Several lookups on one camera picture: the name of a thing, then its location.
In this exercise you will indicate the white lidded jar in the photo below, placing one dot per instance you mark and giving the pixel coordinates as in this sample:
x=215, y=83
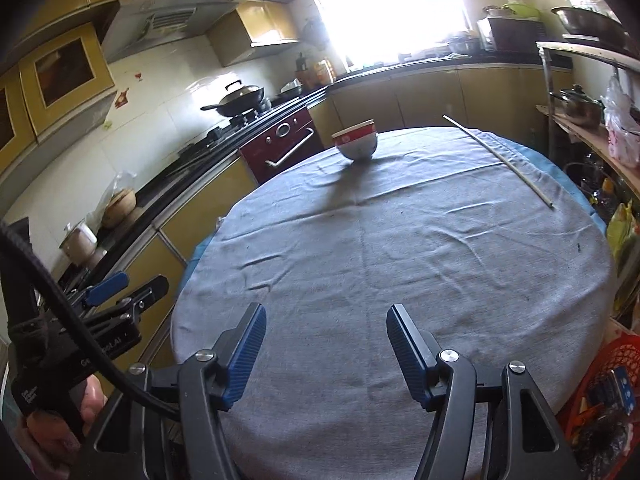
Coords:
x=77, y=245

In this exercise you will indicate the dark red oven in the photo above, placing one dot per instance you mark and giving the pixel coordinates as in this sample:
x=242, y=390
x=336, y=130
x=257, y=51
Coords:
x=285, y=145

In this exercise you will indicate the red plastic basket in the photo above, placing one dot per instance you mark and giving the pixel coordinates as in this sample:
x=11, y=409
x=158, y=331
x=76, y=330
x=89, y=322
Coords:
x=610, y=360

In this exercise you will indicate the steel pot with lid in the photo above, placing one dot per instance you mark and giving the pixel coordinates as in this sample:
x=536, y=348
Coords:
x=580, y=107

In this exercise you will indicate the orange jars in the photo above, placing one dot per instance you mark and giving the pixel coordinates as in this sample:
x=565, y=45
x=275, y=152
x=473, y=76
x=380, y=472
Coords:
x=320, y=74

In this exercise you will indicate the person's left hand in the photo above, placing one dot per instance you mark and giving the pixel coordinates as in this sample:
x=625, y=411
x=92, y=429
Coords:
x=50, y=440

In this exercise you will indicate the black plastic bag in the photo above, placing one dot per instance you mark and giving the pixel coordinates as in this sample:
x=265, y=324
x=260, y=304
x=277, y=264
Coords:
x=602, y=440

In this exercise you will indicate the yellow glass door wall cabinet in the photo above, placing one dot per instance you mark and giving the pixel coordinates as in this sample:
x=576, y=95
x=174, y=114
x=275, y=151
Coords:
x=15, y=125
x=67, y=75

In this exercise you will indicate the red white ceramic bowl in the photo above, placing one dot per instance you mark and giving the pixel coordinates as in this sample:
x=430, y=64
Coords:
x=355, y=142

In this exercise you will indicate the brown clay pot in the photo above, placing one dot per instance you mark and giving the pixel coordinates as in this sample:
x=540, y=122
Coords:
x=119, y=207

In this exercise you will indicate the dark bottle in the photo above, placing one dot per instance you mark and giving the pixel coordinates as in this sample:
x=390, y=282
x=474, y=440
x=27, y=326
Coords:
x=301, y=62

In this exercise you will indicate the long wooden stick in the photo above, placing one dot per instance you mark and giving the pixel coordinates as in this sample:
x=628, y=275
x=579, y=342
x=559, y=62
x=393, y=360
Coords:
x=500, y=160

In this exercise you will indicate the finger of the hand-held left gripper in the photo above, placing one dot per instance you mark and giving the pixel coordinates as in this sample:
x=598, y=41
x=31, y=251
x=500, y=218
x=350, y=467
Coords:
x=147, y=297
x=107, y=285

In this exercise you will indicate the bright window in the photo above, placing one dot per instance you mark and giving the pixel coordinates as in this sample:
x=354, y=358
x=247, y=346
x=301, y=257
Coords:
x=390, y=10

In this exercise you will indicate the wooden shelf rack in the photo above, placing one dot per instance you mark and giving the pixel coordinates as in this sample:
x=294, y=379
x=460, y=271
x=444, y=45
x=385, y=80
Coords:
x=590, y=130

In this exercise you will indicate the yellow green package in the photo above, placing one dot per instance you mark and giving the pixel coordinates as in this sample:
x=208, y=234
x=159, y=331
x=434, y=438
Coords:
x=625, y=240

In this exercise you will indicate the large metal basin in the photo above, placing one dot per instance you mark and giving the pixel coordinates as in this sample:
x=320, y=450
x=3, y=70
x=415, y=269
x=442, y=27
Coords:
x=590, y=25

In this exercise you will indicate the black frying pan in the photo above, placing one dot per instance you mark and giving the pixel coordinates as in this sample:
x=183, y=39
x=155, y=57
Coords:
x=290, y=91

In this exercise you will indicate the green bowl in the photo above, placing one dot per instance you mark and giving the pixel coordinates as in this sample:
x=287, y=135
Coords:
x=515, y=10

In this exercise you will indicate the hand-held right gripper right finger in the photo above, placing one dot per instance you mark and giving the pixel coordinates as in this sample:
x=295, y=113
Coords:
x=410, y=360

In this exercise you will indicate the white red plastic bag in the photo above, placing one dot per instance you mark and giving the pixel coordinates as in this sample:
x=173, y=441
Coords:
x=622, y=130

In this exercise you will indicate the grey tablecloth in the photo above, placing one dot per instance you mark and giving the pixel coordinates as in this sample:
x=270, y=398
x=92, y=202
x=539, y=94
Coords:
x=400, y=260

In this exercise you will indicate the blue white carton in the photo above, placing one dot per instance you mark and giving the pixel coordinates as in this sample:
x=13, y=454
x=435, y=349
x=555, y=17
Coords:
x=612, y=390

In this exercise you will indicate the yellow window base cabinet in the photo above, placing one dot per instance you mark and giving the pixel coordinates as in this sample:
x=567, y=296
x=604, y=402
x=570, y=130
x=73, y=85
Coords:
x=425, y=100

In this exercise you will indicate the yellow side base cabinet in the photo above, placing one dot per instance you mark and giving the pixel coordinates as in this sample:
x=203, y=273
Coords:
x=200, y=210

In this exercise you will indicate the steel range hood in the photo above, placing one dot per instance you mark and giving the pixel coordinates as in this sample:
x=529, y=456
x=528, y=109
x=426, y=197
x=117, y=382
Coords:
x=170, y=25

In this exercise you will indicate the blue under tablecloth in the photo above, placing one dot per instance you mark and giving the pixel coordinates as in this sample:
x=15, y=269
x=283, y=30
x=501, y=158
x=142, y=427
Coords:
x=550, y=165

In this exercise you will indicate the black wok with lid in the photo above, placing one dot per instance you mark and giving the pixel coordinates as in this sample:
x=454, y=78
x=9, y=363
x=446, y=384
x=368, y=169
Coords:
x=237, y=97

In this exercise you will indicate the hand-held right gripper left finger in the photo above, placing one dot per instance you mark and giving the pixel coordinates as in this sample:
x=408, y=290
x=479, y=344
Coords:
x=242, y=360

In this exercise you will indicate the gas stove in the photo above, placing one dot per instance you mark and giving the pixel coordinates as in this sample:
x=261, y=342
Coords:
x=250, y=117

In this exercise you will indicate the black toaster oven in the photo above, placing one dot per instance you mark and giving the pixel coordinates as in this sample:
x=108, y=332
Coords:
x=510, y=35

